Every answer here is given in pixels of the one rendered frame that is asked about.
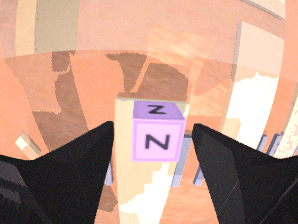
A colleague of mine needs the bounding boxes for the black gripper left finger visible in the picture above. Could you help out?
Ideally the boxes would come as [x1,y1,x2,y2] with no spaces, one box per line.
[0,120,114,224]

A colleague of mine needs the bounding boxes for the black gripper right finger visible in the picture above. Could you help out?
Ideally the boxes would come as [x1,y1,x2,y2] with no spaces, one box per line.
[192,123,298,224]

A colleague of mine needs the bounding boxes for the purple letter cube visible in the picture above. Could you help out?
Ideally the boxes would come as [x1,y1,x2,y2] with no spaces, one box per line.
[132,101,186,163]

